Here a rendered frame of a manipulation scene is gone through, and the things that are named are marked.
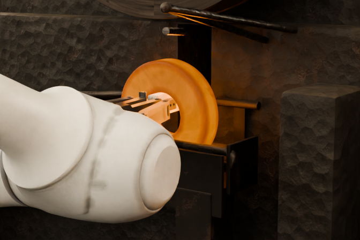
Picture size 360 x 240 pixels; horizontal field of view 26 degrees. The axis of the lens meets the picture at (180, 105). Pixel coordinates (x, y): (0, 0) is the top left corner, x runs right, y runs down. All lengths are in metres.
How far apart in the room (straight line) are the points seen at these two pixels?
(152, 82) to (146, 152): 0.41
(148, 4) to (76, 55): 0.26
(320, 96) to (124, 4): 0.32
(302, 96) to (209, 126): 0.17
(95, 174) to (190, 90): 0.39
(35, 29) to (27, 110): 0.70
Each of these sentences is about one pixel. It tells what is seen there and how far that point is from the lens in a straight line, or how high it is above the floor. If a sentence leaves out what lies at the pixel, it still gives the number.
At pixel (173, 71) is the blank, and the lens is 1.07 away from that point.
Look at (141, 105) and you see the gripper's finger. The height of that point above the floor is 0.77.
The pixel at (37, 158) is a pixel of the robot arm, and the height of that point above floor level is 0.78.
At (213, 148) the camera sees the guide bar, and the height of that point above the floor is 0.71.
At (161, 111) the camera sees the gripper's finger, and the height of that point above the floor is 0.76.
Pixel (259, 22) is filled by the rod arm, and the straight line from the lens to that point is 1.02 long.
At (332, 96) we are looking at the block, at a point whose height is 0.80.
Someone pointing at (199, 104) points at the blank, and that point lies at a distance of 1.06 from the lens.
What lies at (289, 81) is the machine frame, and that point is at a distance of 1.08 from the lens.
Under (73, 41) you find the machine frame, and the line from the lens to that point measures 1.31.
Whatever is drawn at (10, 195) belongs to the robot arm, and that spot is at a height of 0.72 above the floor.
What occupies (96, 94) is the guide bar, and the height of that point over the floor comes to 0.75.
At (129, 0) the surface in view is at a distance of 1.10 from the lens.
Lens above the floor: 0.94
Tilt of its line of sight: 9 degrees down
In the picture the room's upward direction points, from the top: straight up
